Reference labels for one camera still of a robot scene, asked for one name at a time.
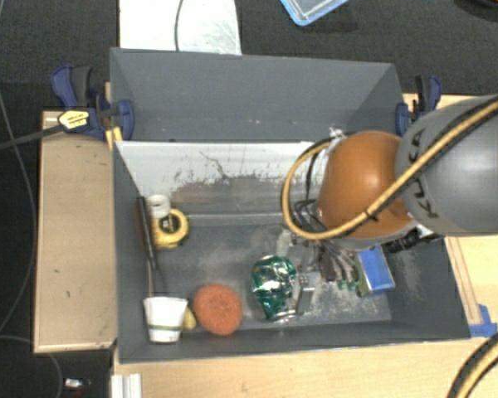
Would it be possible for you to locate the pale wood board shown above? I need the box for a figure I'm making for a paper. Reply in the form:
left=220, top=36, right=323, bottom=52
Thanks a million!
left=32, top=109, right=120, bottom=354

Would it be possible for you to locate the green crushed can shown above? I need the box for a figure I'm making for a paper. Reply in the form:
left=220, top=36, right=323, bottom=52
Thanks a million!
left=251, top=255, right=299, bottom=323

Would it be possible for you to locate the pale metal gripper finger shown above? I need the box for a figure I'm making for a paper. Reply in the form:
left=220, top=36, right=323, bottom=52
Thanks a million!
left=295, top=274, right=317, bottom=316
left=277, top=228, right=294, bottom=261

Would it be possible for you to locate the white tape roll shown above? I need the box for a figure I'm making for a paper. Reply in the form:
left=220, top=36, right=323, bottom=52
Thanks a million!
left=146, top=193, right=173, bottom=220

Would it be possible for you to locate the black cylinder on white bracket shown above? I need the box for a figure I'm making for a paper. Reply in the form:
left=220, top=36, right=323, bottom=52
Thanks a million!
left=383, top=228, right=435, bottom=255

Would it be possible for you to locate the white paper cup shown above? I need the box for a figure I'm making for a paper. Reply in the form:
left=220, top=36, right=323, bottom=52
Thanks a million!
left=142, top=296, right=189, bottom=345

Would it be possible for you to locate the black thin stick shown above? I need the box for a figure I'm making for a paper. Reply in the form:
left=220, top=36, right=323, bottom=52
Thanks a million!
left=135, top=196, right=159, bottom=272

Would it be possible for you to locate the grey metal bin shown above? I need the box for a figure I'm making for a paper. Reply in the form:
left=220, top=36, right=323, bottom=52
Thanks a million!
left=107, top=46, right=472, bottom=365

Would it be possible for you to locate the yellow tape measure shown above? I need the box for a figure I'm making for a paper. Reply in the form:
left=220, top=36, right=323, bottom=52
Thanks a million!
left=149, top=207, right=191, bottom=250

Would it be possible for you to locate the blue sponge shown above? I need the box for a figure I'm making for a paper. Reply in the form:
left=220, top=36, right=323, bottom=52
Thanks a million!
left=354, top=246, right=397, bottom=299

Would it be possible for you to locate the orange round sponge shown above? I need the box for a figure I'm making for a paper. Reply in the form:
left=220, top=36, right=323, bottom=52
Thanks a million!
left=191, top=284, right=244, bottom=337

